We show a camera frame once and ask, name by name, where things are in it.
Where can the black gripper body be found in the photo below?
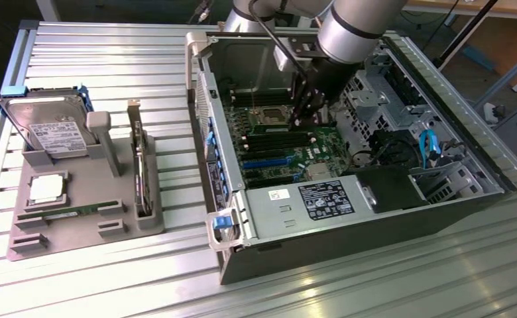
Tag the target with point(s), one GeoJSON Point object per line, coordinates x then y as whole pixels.
{"type": "Point", "coordinates": [333, 76]}

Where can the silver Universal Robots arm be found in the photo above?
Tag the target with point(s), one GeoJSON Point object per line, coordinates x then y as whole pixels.
{"type": "Point", "coordinates": [351, 30]}

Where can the green RAM stick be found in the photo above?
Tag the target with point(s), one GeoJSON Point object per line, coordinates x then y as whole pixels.
{"type": "Point", "coordinates": [68, 213]}
{"type": "Point", "coordinates": [280, 128]}

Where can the CPU socket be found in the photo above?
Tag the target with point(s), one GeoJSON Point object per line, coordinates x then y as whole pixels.
{"type": "Point", "coordinates": [272, 115]}

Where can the metal disk bay cage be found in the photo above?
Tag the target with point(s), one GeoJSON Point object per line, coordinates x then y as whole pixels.
{"type": "Point", "coordinates": [372, 96]}

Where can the green motherboard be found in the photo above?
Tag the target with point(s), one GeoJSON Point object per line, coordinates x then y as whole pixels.
{"type": "Point", "coordinates": [284, 149]}

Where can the blue expansion slot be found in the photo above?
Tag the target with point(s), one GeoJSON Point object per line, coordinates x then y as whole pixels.
{"type": "Point", "coordinates": [263, 163]}

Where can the black fan shroud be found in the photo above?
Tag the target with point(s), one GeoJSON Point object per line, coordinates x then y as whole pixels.
{"type": "Point", "coordinates": [391, 189]}

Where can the grey power supply unit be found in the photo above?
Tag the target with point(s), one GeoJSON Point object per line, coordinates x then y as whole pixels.
{"type": "Point", "coordinates": [301, 207]}

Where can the black tripod pole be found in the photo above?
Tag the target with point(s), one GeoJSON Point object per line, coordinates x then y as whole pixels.
{"type": "Point", "coordinates": [466, 30]}

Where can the white power strip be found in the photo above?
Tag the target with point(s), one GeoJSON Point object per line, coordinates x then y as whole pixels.
{"type": "Point", "coordinates": [488, 112]}

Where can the wooden desk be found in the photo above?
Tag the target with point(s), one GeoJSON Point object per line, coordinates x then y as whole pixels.
{"type": "Point", "coordinates": [475, 8]}

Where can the black open PC case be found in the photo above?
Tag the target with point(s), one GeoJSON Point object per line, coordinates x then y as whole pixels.
{"type": "Point", "coordinates": [328, 232]}

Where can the graphics card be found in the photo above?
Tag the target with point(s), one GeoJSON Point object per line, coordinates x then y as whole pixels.
{"type": "Point", "coordinates": [140, 159]}

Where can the blue case latch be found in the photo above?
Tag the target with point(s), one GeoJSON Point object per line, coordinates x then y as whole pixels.
{"type": "Point", "coordinates": [220, 222]}

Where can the grey parts rack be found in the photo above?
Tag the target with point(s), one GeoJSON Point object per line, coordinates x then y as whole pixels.
{"type": "Point", "coordinates": [85, 198]}

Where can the hard disk in blue carrier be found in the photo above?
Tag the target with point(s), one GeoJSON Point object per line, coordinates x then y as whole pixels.
{"type": "Point", "coordinates": [48, 127]}

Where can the silver CPU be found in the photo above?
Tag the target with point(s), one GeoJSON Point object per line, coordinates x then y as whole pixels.
{"type": "Point", "coordinates": [45, 189]}

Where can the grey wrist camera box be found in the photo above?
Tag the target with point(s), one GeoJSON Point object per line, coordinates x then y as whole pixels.
{"type": "Point", "coordinates": [285, 59]}

